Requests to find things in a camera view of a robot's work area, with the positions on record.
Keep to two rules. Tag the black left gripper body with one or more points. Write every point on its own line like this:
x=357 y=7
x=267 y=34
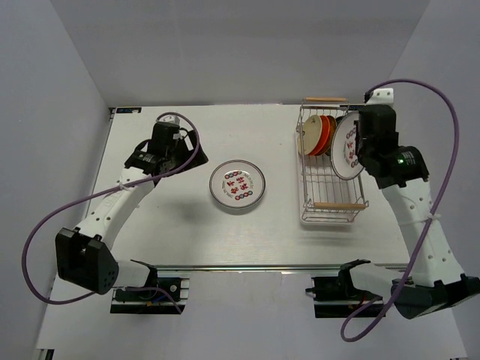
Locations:
x=178 y=156

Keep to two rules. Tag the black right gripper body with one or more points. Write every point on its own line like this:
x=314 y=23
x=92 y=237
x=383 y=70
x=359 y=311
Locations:
x=361 y=151

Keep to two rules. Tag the brown yellow patterned plate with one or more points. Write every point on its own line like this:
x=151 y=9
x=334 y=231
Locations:
x=333 y=144

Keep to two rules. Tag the orange plastic plate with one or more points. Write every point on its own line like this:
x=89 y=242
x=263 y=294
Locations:
x=328 y=131

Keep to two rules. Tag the cream beige plate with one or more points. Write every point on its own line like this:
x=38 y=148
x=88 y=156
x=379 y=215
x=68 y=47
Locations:
x=312 y=130

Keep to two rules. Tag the white plate red characters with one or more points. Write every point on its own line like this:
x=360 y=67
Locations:
x=237 y=184

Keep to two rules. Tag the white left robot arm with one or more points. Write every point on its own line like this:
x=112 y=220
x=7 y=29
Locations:
x=84 y=254

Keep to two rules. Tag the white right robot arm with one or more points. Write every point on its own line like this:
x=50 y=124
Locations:
x=433 y=279

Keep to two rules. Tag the metal wire dish rack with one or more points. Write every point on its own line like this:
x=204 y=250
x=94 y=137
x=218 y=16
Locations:
x=334 y=106

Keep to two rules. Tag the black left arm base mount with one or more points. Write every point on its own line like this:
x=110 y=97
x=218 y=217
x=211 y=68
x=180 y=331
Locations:
x=146 y=289

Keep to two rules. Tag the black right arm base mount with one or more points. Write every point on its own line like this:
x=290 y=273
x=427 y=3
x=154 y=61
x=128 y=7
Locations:
x=348 y=292

